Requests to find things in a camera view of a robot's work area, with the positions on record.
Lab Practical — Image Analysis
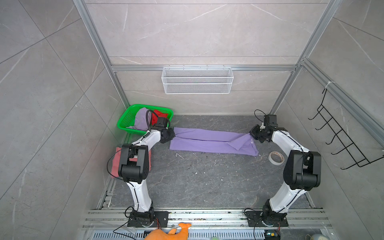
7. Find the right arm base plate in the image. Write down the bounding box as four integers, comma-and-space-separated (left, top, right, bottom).
244, 211, 289, 228

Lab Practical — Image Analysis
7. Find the folded pink t-shirt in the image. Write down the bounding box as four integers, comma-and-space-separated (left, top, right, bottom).
110, 147, 152, 178

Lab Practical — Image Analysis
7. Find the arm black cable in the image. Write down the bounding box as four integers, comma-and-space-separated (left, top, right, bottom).
254, 109, 268, 124
145, 109, 160, 131

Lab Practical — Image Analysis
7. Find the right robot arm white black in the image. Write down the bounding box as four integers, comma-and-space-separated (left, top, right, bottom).
250, 115, 322, 222

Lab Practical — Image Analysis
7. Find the aluminium mounting rail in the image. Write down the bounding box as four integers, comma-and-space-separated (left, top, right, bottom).
81, 209, 333, 230

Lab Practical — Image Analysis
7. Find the lavender t-shirt in basket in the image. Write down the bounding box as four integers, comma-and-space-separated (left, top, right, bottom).
127, 108, 152, 131

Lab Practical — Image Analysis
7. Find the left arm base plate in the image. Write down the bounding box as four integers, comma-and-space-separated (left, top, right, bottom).
127, 211, 170, 229

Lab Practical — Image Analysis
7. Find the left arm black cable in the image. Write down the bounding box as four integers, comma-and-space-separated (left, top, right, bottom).
145, 109, 160, 131

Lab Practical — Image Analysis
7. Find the roll of masking tape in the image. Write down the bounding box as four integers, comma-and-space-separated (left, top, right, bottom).
268, 151, 285, 166

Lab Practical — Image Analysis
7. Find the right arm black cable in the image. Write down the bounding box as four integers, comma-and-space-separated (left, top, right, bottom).
254, 109, 268, 124

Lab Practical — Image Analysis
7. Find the orange plush toy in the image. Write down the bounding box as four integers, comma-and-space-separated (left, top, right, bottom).
144, 223, 192, 240

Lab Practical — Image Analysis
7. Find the green plastic laundry basket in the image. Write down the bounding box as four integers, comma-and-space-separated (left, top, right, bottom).
117, 104, 174, 136

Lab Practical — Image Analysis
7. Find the black wire hook rack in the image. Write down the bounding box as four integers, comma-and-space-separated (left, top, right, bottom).
308, 89, 384, 171

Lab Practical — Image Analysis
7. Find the purple t-shirt with print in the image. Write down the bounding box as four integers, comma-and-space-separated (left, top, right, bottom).
170, 128, 259, 157

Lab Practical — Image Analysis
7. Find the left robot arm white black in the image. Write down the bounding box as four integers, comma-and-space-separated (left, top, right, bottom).
118, 117, 175, 225

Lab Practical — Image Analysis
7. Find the white wire wall basket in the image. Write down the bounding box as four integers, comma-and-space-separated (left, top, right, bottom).
162, 67, 234, 95

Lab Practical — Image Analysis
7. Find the red t-shirt in basket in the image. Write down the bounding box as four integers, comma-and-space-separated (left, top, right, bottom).
151, 110, 168, 125

